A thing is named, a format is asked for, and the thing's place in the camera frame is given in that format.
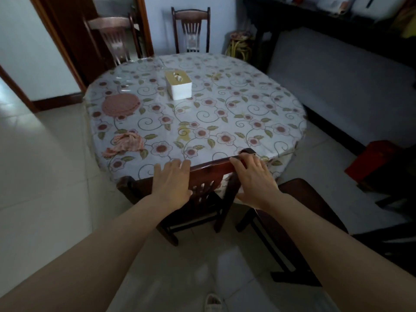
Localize person's right hand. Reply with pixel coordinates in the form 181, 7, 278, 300
229, 153, 283, 212

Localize person's left hand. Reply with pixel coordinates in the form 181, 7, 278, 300
151, 159, 193, 212

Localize dark wooden dining chair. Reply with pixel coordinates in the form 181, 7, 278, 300
171, 6, 211, 55
83, 14, 144, 67
116, 148, 257, 247

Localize person's left forearm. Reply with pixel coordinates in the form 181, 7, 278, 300
0, 194, 174, 312

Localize person's right forearm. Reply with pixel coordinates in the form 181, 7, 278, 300
260, 193, 416, 312

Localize pink crumpled cloth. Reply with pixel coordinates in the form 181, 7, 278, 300
102, 131, 146, 158

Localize dark wooden stool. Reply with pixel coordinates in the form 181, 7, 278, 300
235, 177, 416, 287

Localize floral plastic tablecloth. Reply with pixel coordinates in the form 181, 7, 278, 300
83, 53, 308, 183

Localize pink round woven mat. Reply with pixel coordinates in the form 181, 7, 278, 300
101, 93, 141, 118

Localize white tissue box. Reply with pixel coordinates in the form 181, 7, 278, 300
164, 70, 192, 101

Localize red box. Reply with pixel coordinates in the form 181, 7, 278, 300
344, 140, 404, 183

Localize person's light shoe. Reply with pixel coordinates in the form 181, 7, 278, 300
204, 292, 225, 312

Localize yellow rattan stool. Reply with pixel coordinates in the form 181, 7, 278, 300
225, 30, 256, 61

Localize grey cushioned bench sofa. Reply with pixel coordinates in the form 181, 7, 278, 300
266, 27, 416, 150

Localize brown wooden door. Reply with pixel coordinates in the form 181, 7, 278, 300
29, 0, 155, 93

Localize dark wooden cabinet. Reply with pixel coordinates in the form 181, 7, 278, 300
243, 0, 416, 70

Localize white appliance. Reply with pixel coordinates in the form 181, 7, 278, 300
351, 0, 407, 20

